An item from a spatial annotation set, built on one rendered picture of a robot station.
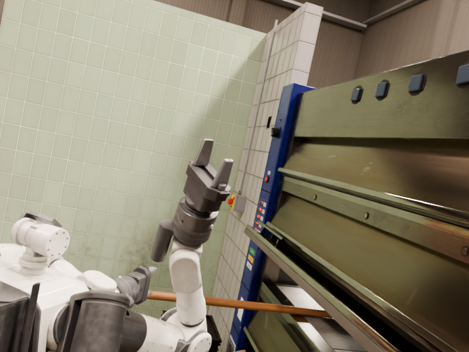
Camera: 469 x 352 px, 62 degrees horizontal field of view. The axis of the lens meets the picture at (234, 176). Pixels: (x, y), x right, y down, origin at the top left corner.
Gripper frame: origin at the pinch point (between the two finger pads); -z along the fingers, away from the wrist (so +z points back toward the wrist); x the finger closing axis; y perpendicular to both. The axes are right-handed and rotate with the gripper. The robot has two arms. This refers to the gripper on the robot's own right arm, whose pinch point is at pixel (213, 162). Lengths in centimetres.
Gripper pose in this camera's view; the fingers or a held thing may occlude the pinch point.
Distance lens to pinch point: 79.4
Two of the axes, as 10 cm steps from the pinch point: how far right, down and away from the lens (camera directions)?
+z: -3.2, 8.5, 4.2
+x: -5.0, -5.3, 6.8
